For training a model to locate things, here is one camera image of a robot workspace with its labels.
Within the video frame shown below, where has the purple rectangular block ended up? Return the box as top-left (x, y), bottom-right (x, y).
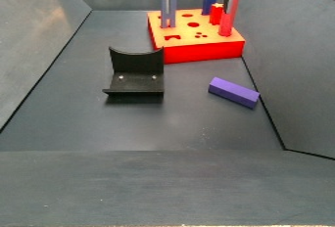
top-left (208, 77), bottom-right (259, 109)

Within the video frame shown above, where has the red shape sorter board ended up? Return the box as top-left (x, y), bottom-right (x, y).
top-left (146, 9), bottom-right (245, 64)

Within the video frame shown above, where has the black curved fixture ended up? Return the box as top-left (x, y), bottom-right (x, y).
top-left (103, 48), bottom-right (165, 95)

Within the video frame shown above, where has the red star peg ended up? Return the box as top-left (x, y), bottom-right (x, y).
top-left (209, 3), bottom-right (224, 25)

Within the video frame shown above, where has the dark blue rounded block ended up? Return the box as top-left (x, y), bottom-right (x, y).
top-left (201, 0), bottom-right (217, 15)

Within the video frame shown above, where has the light blue notched block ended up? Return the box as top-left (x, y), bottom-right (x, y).
top-left (165, 0), bottom-right (177, 28)

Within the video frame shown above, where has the red cylinder peg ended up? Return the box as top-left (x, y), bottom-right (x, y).
top-left (219, 0), bottom-right (240, 37)

